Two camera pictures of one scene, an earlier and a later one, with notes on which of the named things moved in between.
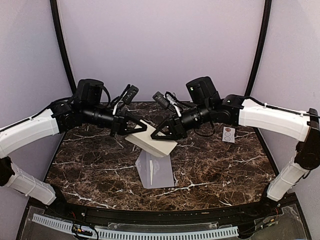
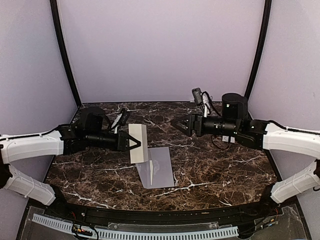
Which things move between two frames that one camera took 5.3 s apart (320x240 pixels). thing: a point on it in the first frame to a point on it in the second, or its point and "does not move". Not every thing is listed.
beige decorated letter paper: x=151 y=167 does not move
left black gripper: x=120 y=124 to x=122 y=136
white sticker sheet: x=228 y=134 does not move
